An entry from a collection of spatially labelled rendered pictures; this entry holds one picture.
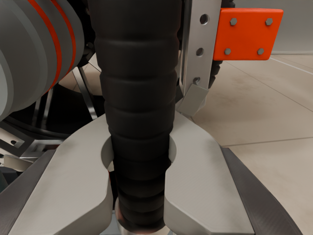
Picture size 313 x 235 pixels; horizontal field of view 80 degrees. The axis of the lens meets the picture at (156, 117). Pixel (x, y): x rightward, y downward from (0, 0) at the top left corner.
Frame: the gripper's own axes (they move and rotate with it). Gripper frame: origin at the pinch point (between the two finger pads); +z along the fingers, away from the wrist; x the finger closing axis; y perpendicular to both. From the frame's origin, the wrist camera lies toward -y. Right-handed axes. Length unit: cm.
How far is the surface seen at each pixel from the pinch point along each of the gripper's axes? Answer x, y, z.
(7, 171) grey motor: -46, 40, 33
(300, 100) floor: 162, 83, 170
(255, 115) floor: 97, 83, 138
